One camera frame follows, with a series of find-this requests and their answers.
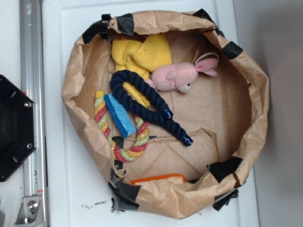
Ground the blue sponge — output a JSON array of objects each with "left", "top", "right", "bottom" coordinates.
[{"left": 104, "top": 93, "right": 136, "bottom": 138}]

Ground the pink plush bunny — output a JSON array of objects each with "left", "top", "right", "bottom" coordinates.
[{"left": 145, "top": 52, "right": 219, "bottom": 93}]

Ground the yellow towel cloth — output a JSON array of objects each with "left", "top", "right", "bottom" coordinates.
[{"left": 111, "top": 33, "right": 174, "bottom": 107}]

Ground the orange pipe cleaner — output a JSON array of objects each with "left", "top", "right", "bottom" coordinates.
[{"left": 130, "top": 174, "right": 187, "bottom": 185}]

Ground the brown paper bag bin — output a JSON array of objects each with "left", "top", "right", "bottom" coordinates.
[{"left": 62, "top": 9, "right": 269, "bottom": 219}]

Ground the white tray board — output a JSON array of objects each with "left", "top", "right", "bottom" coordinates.
[{"left": 42, "top": 0, "right": 259, "bottom": 227}]

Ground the dark blue twisted rope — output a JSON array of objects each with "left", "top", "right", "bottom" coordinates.
[{"left": 109, "top": 70, "right": 194, "bottom": 147}]

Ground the multicolour twisted rope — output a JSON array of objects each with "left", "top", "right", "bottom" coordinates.
[{"left": 94, "top": 90, "right": 150, "bottom": 163}]

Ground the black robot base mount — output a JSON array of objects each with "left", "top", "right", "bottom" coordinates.
[{"left": 0, "top": 75, "right": 36, "bottom": 182}]

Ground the aluminium extrusion rail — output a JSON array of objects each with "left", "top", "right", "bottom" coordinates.
[{"left": 19, "top": 0, "right": 48, "bottom": 197}]

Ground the metal corner bracket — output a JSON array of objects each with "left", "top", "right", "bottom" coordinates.
[{"left": 14, "top": 195, "right": 46, "bottom": 227}]

